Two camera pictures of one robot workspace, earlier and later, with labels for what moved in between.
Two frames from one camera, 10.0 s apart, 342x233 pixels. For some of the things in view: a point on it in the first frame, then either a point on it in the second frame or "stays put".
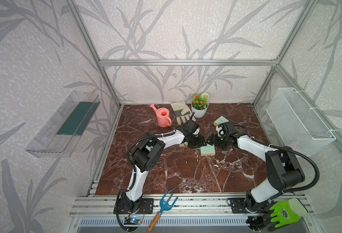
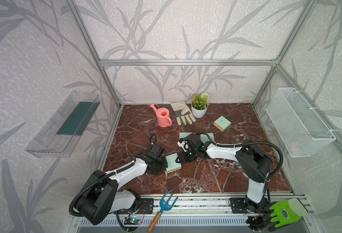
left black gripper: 201,141 to 164,166
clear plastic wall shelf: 59,136 stays put
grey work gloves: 182,113 stays put
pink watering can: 162,114 stays put
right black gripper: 213,140 to 181,158
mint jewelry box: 220,120 stays put
